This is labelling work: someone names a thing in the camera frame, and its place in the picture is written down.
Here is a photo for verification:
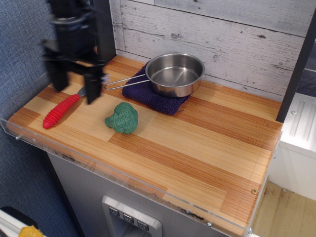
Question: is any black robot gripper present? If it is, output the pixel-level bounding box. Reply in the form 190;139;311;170
41;14;108;104

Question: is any red handled metal fork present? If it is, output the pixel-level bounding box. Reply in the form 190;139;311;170
42;86;86;129

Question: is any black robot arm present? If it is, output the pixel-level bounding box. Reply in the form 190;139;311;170
41;0;105;104

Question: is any yellow black object corner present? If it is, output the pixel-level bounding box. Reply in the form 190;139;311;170
18;226;44;237

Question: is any green toy broccoli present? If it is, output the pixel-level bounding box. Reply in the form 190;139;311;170
105;102;138;134

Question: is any purple knitted cloth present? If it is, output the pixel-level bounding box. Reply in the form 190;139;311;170
121;61;191;116

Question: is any stainless steel pot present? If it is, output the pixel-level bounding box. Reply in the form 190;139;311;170
104;53;205;98

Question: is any grey toy fridge cabinet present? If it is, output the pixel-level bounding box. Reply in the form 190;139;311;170
48;154;224;237

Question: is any clear acrylic table guard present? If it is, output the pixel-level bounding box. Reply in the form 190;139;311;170
0;36;283;237

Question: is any silver dispenser button panel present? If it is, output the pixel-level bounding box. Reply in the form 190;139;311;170
102;195;163;237

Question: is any white ribbed side unit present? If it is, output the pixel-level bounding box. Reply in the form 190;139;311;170
268;93;316;200

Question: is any dark right frame post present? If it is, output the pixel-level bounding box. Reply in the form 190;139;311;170
276;10;316;123

